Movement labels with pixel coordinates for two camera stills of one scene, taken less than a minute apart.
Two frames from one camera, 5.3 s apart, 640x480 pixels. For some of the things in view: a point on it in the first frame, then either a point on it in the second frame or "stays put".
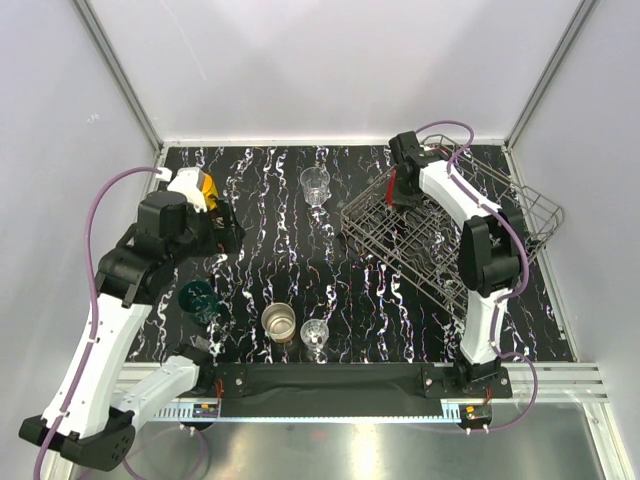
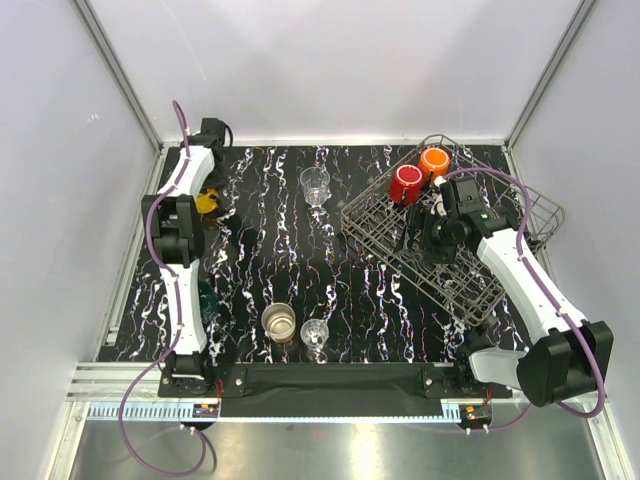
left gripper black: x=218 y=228 to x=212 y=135
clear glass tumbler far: x=315 y=181 stays put
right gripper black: x=407 y=202 to x=416 y=218
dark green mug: x=197 y=297 stays put
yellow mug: x=210 y=192 stays put
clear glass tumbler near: x=314 y=333 stays put
